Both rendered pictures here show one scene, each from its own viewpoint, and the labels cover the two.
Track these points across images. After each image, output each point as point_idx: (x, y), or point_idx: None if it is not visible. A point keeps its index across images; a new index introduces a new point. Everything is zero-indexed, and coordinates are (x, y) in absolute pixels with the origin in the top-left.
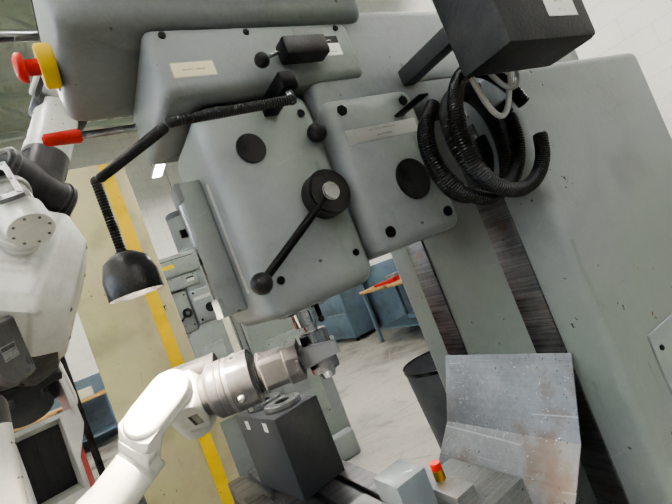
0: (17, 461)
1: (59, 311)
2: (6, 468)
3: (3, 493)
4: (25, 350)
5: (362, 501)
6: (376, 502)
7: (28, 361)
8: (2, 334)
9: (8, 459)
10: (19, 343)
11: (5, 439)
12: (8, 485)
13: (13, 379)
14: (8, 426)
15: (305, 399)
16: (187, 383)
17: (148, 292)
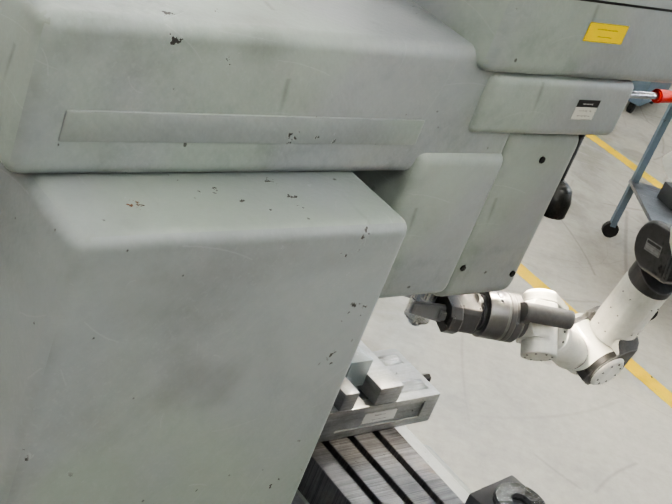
0: (621, 305)
1: (671, 253)
2: (612, 295)
3: (604, 302)
4: (664, 262)
5: (382, 382)
6: (370, 374)
7: (659, 269)
8: (657, 234)
9: (615, 293)
10: (664, 253)
11: (622, 285)
12: (606, 302)
13: (639, 261)
14: (628, 283)
15: (483, 492)
16: (523, 293)
17: (551, 218)
